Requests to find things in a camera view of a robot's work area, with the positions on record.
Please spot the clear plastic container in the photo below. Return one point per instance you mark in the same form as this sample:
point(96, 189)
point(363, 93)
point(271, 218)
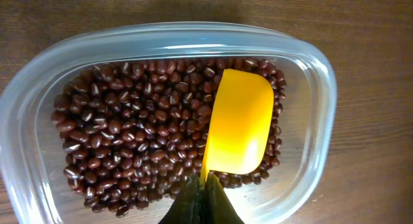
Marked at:
point(32, 155)

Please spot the red adzuki beans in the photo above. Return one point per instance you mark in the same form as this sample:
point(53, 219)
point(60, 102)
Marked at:
point(133, 132)

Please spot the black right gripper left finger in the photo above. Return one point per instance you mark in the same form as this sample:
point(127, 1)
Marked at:
point(187, 207)

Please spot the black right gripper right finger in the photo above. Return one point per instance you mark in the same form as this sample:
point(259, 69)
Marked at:
point(217, 207)

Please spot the yellow measuring scoop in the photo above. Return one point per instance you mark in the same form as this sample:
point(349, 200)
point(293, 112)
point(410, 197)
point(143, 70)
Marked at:
point(239, 125)

